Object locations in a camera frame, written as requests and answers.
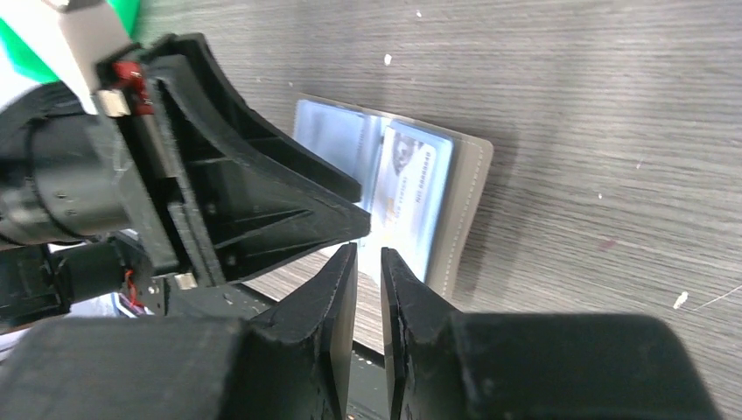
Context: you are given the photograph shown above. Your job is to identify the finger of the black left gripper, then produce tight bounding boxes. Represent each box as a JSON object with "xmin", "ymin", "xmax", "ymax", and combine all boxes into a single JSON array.
[
  {"xmin": 146, "ymin": 56, "xmax": 370, "ymax": 284},
  {"xmin": 142, "ymin": 32, "xmax": 362, "ymax": 203}
]

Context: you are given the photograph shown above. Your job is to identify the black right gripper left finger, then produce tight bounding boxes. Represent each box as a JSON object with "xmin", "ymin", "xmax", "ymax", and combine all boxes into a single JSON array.
[{"xmin": 1, "ymin": 243, "xmax": 357, "ymax": 419}]

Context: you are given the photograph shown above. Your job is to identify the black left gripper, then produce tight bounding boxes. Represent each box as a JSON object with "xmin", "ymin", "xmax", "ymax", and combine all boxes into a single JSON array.
[{"xmin": 1, "ymin": 82, "xmax": 192, "ymax": 325}]

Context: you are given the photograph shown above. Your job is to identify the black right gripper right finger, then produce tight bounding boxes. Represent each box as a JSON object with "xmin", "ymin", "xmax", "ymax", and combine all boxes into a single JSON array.
[{"xmin": 381, "ymin": 248, "xmax": 721, "ymax": 419}]

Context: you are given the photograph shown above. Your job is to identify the white VIP card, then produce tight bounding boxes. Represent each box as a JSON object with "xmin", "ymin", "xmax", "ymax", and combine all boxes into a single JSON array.
[{"xmin": 368, "ymin": 122, "xmax": 438, "ymax": 279}]

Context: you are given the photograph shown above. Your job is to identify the grey card holder wallet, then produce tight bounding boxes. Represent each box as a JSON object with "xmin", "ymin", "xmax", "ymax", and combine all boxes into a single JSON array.
[{"xmin": 293, "ymin": 95, "xmax": 494, "ymax": 298}]

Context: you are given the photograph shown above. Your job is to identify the green plastic bin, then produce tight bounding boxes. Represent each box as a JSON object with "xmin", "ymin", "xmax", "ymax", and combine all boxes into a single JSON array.
[{"xmin": 1, "ymin": 1, "xmax": 141, "ymax": 92}]

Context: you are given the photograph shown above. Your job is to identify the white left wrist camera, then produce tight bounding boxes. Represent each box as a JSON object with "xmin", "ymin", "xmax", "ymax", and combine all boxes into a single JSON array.
[{"xmin": 1, "ymin": 1, "xmax": 131, "ymax": 115}]

